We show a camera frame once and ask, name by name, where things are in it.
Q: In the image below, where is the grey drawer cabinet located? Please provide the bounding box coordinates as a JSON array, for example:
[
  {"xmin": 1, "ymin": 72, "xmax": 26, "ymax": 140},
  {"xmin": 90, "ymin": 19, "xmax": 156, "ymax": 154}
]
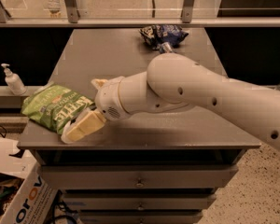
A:
[{"xmin": 20, "ymin": 29, "xmax": 260, "ymax": 224}]

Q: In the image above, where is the middle drawer knob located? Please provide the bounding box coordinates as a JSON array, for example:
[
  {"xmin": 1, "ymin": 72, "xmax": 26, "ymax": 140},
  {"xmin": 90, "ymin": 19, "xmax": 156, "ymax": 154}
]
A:
[{"xmin": 137, "ymin": 204, "xmax": 145, "ymax": 211}]

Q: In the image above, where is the top drawer knob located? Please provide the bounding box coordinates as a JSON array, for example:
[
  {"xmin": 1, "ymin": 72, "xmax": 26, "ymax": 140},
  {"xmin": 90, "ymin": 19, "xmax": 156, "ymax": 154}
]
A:
[{"xmin": 135, "ymin": 178, "xmax": 145, "ymax": 188}]

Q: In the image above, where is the green jalapeno chip bag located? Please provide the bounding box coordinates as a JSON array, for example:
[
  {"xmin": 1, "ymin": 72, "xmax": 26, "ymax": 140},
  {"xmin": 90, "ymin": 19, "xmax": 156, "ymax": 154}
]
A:
[{"xmin": 21, "ymin": 82, "xmax": 94, "ymax": 134}]

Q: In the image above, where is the grey metal railing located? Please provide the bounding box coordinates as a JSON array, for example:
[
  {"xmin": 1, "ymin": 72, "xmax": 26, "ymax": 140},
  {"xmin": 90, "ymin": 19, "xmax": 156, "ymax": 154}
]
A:
[{"xmin": 0, "ymin": 0, "xmax": 280, "ymax": 28}]

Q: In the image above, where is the blue chip bag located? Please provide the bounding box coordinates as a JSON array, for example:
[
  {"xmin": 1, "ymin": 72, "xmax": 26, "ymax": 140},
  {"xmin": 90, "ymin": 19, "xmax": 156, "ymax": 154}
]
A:
[{"xmin": 139, "ymin": 24, "xmax": 189, "ymax": 51}]

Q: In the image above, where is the redbull can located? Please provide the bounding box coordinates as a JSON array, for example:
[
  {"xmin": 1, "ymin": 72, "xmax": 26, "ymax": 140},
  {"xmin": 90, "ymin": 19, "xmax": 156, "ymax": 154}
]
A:
[{"xmin": 159, "ymin": 42, "xmax": 174, "ymax": 54}]

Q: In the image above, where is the white cardboard box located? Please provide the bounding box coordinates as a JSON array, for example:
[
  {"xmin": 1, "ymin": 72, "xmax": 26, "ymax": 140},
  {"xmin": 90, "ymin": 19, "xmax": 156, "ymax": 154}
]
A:
[{"xmin": 0, "ymin": 137, "xmax": 57, "ymax": 224}]

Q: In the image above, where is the white pump bottle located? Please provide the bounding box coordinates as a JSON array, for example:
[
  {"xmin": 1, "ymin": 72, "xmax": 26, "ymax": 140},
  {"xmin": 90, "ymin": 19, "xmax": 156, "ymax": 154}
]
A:
[{"xmin": 1, "ymin": 63, "xmax": 27, "ymax": 95}]

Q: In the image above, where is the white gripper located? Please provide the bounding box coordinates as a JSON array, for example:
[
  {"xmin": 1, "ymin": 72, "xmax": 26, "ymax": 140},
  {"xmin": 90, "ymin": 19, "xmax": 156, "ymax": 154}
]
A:
[{"xmin": 61, "ymin": 77, "xmax": 131, "ymax": 144}]

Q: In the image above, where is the drawer knob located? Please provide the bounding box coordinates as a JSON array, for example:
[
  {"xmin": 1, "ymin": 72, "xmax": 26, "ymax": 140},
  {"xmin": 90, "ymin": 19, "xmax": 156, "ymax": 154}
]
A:
[
  {"xmin": 137, "ymin": 204, "xmax": 145, "ymax": 211},
  {"xmin": 135, "ymin": 178, "xmax": 145, "ymax": 188}
]

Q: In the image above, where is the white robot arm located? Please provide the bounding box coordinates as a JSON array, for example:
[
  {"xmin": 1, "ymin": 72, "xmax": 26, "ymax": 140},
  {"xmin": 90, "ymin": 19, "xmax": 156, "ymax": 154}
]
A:
[{"xmin": 62, "ymin": 53, "xmax": 280, "ymax": 151}]

